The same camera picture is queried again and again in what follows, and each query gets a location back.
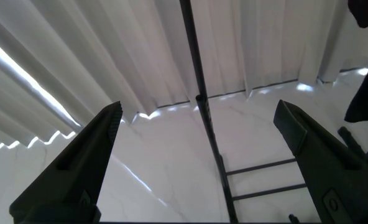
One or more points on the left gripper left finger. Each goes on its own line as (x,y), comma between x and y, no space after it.
(78,168)

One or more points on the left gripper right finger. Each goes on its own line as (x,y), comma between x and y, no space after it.
(336,174)

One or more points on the white curtain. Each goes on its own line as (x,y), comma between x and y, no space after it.
(109,46)

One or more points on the black clothes rack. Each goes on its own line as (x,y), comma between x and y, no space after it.
(196,62)

